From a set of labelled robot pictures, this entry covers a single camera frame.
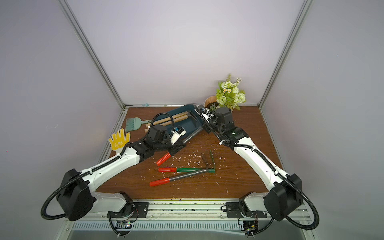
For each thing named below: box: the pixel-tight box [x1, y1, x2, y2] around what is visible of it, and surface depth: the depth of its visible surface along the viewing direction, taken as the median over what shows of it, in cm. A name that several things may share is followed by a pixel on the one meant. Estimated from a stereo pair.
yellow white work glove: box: [108, 128, 131, 154], surface depth 102 cm
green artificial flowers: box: [216, 73, 247, 111], surface depth 89 cm
